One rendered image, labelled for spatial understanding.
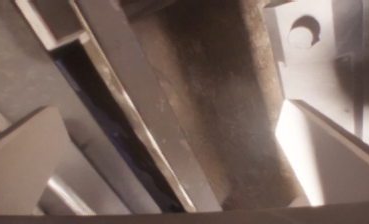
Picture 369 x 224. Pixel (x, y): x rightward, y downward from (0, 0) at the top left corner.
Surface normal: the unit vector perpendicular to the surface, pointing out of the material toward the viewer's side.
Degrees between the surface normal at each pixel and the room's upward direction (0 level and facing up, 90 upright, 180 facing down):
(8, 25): 90
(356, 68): 45
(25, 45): 90
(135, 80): 90
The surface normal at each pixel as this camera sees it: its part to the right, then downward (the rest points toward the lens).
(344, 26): 0.08, 0.43
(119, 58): 0.71, 0.04
